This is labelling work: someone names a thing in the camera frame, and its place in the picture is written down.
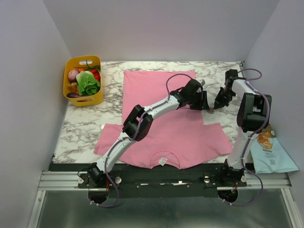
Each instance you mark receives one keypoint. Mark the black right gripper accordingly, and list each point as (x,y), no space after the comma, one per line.
(224,95)

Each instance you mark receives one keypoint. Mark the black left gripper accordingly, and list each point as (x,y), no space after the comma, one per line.
(199,106)

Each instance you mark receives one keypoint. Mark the pink t-shirt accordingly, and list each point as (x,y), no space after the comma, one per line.
(179,138)

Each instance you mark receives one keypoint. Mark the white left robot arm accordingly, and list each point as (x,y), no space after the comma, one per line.
(139,121)

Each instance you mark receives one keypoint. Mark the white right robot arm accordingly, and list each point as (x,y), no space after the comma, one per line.
(252,118)

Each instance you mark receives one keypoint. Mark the blue snack bag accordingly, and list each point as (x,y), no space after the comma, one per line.
(268,154)

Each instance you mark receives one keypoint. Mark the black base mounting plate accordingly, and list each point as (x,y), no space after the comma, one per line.
(204,180)

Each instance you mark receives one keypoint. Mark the red toy pepper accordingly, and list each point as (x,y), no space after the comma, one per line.
(96,74)

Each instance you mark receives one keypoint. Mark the green toy lettuce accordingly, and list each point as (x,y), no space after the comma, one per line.
(87,84)

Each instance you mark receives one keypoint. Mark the purple toy eggplant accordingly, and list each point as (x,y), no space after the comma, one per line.
(73,95)

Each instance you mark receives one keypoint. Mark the purple toy onion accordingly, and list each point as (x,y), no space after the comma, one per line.
(72,75)

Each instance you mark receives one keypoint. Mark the yellow plastic basket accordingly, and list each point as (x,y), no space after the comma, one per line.
(87,63)

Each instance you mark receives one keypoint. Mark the aluminium frame rail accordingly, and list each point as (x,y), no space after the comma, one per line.
(59,180)

